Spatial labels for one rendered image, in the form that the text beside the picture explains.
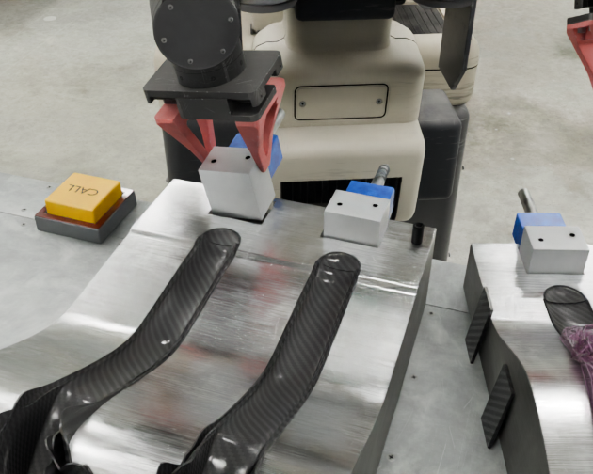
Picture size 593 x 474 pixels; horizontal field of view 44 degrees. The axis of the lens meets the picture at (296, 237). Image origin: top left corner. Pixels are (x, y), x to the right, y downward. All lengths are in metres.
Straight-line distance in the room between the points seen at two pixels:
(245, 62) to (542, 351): 0.32
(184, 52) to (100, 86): 2.56
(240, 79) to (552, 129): 2.27
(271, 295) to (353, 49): 0.46
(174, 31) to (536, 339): 0.36
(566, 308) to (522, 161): 1.92
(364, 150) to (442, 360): 0.38
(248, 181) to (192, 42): 0.18
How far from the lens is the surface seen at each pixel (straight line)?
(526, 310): 0.66
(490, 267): 0.70
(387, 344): 0.57
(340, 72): 0.96
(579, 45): 0.71
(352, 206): 0.65
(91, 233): 0.82
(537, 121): 2.85
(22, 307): 0.76
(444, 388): 0.66
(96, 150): 2.62
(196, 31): 0.50
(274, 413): 0.50
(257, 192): 0.66
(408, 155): 0.99
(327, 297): 0.61
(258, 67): 0.61
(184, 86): 0.61
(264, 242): 0.65
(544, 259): 0.70
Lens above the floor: 1.28
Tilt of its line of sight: 37 degrees down
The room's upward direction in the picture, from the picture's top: straight up
